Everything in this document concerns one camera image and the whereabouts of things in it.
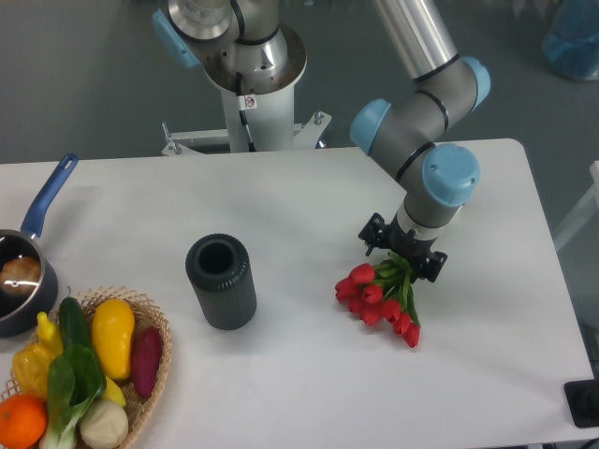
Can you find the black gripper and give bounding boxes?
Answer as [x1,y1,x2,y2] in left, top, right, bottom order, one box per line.
[358,212,447,282]

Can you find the red tulip bouquet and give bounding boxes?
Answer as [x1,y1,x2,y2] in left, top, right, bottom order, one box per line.
[335,252,421,348]

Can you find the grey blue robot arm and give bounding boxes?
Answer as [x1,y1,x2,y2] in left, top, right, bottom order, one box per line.
[152,1,490,281]

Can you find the dark grey ribbed vase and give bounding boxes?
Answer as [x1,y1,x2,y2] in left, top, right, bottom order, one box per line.
[185,234,256,331]

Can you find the black device at edge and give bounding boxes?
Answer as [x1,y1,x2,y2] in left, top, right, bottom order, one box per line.
[563,380,598,428]

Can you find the blue translucent container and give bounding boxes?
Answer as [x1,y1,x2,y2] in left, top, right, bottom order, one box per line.
[542,0,598,81]

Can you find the purple sweet potato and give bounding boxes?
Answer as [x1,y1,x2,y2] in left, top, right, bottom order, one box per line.
[131,326,163,399]

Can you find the yellow squash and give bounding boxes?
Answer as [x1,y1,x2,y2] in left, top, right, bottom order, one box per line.
[92,298,136,381]

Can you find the yellow banana piece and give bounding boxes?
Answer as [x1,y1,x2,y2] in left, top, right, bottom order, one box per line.
[101,375,126,408]

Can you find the woven wicker basket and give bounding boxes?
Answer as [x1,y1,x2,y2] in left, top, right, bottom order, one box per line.
[1,287,171,448]

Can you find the dark green cucumber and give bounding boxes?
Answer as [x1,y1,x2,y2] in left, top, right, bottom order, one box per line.
[59,297,93,350]

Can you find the beige garlic bulb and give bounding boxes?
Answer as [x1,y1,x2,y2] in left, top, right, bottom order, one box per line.
[80,399,128,449]

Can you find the green bok choy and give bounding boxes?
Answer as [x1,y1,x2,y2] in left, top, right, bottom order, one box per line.
[39,344,106,448]

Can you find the small yellow pepper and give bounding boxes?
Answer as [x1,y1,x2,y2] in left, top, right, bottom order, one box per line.
[37,311,63,355]

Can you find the brown bun in pan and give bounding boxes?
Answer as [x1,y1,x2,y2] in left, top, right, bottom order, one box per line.
[1,256,41,297]

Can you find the yellow bell pepper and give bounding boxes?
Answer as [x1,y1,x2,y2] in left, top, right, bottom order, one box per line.
[12,343,55,400]

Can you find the orange fruit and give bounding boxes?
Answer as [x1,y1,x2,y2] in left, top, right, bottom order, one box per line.
[1,394,48,449]

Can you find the black cable on pedestal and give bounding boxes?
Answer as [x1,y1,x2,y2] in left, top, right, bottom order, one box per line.
[235,72,257,152]

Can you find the white frame at right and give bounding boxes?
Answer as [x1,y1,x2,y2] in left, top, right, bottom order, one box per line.
[553,161,598,252]

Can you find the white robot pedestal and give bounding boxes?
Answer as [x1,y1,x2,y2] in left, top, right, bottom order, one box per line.
[161,69,332,157]

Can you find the blue handled saucepan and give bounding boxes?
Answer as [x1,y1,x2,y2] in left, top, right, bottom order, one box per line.
[1,153,79,338]

